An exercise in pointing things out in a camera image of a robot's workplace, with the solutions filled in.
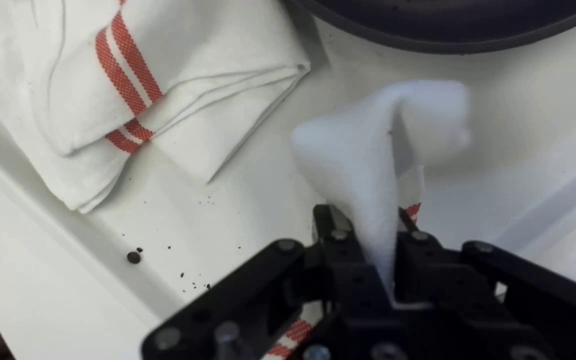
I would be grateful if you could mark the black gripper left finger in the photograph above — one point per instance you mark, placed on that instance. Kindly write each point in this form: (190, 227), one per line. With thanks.
(341, 266)

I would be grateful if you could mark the black frying pan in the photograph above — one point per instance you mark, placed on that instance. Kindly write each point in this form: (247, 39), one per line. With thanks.
(449, 21)

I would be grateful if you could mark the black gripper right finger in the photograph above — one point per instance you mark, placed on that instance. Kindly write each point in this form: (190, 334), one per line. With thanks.
(428, 266)

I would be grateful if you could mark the white plastic tray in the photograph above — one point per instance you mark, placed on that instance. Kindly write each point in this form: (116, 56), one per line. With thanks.
(501, 132)

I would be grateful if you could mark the large folded white red-striped towel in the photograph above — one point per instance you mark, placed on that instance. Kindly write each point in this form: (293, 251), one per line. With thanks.
(201, 47)

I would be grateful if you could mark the small white red-striped towel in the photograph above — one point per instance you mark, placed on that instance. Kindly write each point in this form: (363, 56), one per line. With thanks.
(360, 161)

